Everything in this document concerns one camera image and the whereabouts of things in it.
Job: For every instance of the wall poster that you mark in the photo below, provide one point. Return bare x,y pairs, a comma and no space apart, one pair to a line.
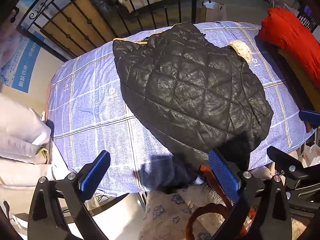
22,62

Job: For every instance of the blue plaid blanket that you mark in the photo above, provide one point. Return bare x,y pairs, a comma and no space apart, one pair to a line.
95,120

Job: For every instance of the beige floral cloth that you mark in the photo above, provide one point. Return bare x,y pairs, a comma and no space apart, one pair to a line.
165,212

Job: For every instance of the white bedding pile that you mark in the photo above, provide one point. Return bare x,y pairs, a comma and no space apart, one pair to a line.
20,130

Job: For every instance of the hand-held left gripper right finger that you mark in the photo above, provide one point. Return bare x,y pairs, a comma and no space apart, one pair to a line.
222,173

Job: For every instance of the black quilted jacket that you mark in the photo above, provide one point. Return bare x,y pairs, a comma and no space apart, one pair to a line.
187,87

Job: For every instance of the black iron bed railing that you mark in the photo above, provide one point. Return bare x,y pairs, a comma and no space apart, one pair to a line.
191,2

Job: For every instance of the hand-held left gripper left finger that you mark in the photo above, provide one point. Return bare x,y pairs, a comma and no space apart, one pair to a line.
96,170

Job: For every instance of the white fuzzy cloth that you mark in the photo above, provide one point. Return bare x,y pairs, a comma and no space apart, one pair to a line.
200,195

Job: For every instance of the wooden board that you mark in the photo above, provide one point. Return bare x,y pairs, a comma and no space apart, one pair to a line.
83,5

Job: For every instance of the brown paper shopping bag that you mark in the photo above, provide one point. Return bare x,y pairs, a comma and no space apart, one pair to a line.
212,13

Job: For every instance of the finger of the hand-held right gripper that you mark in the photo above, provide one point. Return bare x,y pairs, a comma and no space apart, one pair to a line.
282,158
311,117

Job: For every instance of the red padded cloth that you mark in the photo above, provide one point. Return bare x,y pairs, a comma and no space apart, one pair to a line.
287,35

